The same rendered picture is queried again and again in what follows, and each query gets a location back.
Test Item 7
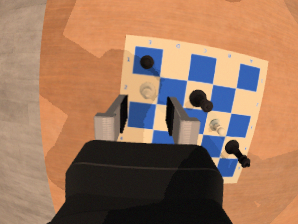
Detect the blue and cream chessboard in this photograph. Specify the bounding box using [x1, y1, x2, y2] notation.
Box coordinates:
[117, 35, 268, 183]

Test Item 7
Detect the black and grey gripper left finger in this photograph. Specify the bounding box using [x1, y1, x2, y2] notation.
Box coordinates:
[94, 94, 128, 141]

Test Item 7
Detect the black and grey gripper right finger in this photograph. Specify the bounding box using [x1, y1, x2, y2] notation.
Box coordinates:
[165, 97, 200, 145]

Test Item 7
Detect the white bishop chess piece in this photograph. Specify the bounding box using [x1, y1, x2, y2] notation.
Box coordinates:
[139, 82, 155, 99]

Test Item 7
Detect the white pawn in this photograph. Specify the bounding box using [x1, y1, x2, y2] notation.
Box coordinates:
[209, 119, 225, 135]

